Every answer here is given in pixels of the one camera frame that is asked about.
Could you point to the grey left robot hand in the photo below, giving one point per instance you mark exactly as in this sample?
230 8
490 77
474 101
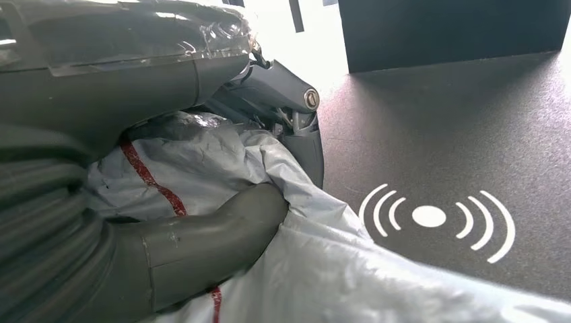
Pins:
111 67

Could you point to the grey parcel bag red print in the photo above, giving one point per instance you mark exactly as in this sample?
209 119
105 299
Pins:
339 276

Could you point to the black inbound scanner machine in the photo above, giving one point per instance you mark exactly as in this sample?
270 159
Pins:
446 133

